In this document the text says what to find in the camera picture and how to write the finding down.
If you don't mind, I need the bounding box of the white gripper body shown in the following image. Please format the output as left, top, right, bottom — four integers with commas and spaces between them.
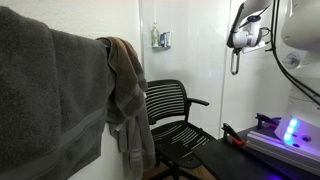
227, 3, 264, 53

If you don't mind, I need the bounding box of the chrome door handle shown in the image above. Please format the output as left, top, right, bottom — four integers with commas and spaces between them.
230, 49, 240, 75

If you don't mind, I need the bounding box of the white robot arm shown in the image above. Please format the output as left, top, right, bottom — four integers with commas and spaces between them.
227, 0, 320, 159

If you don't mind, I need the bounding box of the black clamp on table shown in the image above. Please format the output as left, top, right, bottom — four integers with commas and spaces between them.
256, 113, 281, 129

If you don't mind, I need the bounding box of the glass corner shelf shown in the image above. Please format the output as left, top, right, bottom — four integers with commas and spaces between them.
152, 46, 171, 50

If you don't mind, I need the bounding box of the white soap bottle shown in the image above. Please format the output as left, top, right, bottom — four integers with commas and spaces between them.
151, 22, 159, 47

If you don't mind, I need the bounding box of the orange black clamp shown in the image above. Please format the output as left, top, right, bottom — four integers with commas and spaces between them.
222, 123, 245, 147

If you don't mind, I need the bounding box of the black slatted office chair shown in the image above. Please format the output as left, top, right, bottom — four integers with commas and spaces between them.
146, 79, 215, 180

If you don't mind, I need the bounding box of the brown towel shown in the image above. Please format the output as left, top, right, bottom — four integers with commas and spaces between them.
100, 37, 147, 124

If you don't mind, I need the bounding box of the black robot table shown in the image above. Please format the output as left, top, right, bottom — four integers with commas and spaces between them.
193, 138, 320, 180

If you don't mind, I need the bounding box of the large dark grey towel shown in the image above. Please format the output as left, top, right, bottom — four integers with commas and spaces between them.
0, 6, 112, 180

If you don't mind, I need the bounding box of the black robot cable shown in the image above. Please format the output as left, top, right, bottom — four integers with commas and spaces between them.
264, 0, 320, 107

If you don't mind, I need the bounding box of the aluminium mounting rail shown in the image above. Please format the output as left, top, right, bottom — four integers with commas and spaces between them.
246, 131, 320, 176

